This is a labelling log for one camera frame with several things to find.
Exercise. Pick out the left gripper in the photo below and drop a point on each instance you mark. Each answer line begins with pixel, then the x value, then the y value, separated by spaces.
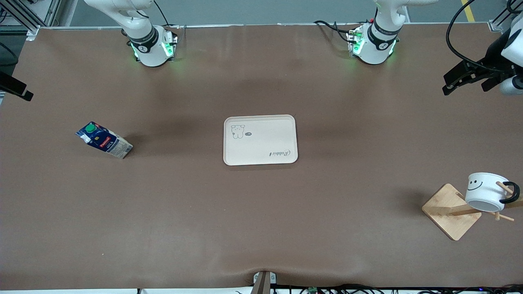
pixel 491 65

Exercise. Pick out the blue milk carton green cap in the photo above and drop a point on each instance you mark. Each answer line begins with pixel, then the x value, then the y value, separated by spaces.
pixel 104 141

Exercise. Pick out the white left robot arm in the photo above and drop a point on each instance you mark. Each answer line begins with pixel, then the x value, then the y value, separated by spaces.
pixel 378 45

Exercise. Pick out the cream tray with rabbit print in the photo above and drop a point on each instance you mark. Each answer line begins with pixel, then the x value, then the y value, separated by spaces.
pixel 261 141

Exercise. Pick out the wooden mug tree stand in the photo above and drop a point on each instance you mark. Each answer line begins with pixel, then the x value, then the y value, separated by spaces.
pixel 449 212

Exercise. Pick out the brown table cover sheet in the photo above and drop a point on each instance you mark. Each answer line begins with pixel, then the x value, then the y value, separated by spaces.
pixel 261 224

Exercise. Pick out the metal camera mount clamp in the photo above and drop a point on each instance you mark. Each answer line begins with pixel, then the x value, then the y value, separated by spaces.
pixel 263 283

